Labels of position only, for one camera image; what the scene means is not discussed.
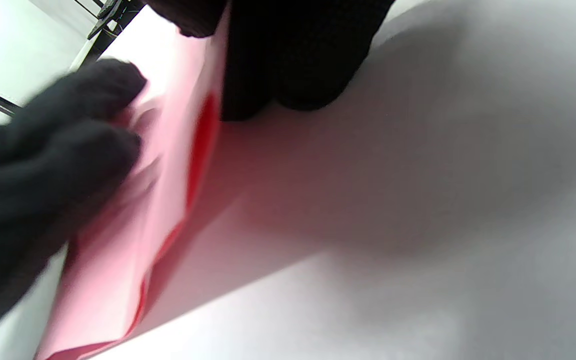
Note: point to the person's left hand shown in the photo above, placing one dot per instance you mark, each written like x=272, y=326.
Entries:
x=43, y=170

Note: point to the person's right hand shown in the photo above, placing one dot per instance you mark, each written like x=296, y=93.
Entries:
x=298, y=55

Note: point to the black rolling computer stand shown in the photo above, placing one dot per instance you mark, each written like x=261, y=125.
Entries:
x=113, y=20

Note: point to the pink cloth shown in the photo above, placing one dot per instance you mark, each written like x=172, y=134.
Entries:
x=168, y=150

